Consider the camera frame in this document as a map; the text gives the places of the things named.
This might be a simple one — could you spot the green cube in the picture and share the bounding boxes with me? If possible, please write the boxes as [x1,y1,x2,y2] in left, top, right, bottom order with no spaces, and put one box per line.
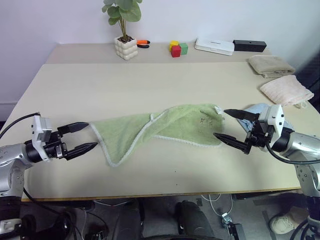
[178,42,189,56]

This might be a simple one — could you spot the folded beige towel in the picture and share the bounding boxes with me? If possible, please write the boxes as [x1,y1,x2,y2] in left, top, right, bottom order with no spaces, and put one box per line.
[247,54,296,79]

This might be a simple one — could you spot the dark rounded shape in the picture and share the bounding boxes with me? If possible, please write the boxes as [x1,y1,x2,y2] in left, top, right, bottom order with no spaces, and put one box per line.
[174,199,221,240]

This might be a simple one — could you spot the thin white cable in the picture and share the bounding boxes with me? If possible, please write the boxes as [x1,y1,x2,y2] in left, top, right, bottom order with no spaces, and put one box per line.
[201,193,233,216]

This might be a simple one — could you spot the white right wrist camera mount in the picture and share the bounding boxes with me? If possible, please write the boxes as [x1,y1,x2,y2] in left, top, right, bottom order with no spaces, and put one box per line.
[259,104,286,134]

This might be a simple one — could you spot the green towel with white trim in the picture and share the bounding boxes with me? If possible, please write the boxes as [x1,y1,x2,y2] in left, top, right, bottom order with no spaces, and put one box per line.
[89,102,225,168]

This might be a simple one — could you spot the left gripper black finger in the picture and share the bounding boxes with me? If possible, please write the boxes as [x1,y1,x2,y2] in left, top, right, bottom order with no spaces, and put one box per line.
[57,121,90,137]
[65,141,99,161]

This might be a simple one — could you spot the long black box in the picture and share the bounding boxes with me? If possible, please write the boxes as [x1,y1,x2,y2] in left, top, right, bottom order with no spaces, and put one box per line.
[232,39,267,53]

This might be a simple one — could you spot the folded pink towel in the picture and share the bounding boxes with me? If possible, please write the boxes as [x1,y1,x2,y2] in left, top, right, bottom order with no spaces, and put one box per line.
[259,74,315,109]

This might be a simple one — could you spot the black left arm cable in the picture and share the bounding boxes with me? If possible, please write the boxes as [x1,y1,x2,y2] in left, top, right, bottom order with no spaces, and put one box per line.
[0,112,41,138]

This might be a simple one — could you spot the red cube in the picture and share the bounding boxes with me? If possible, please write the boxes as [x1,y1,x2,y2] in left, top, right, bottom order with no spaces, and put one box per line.
[171,45,182,59]

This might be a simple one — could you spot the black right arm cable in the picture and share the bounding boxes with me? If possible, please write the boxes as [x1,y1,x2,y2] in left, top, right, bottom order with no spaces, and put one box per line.
[265,139,320,166]

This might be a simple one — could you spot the white shoe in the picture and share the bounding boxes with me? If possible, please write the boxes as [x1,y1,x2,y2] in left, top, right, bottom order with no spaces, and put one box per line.
[269,211,310,235]

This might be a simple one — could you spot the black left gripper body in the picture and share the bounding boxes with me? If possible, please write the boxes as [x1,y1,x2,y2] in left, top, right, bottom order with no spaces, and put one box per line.
[44,126,70,161]

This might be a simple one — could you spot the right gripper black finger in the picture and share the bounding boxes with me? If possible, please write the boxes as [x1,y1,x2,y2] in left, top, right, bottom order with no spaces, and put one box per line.
[212,133,251,155]
[224,108,261,123]

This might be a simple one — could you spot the flat white box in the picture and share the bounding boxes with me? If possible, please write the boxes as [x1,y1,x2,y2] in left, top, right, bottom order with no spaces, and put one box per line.
[194,37,235,56]

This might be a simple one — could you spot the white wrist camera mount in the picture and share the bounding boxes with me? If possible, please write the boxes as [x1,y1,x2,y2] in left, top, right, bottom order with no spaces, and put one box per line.
[259,104,286,134]
[31,116,54,163]

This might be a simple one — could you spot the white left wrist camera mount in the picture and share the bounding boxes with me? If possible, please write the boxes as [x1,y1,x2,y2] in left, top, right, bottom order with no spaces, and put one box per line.
[31,116,54,163]

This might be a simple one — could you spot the dark mesh chair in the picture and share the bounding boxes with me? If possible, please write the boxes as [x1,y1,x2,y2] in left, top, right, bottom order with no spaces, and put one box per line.
[296,52,320,113]

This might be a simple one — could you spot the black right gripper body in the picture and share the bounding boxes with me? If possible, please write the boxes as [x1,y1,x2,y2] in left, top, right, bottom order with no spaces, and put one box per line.
[245,113,276,154]

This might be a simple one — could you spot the green plant in white pot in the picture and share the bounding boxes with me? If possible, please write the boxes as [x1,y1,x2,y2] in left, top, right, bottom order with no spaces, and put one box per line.
[101,0,143,62]

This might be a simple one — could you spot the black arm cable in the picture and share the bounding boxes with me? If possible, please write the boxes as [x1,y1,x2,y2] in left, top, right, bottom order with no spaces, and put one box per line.
[265,139,320,166]
[0,112,41,138]

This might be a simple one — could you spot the orange and black pliers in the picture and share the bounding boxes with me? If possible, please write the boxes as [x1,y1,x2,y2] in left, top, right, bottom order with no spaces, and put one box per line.
[136,39,152,49]

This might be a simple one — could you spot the small metal bracket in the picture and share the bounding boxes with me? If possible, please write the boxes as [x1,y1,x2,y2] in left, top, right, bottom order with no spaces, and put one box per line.
[221,212,243,237]

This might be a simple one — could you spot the light blue cloth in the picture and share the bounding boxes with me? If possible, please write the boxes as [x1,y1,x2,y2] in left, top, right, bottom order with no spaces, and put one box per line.
[236,102,293,132]

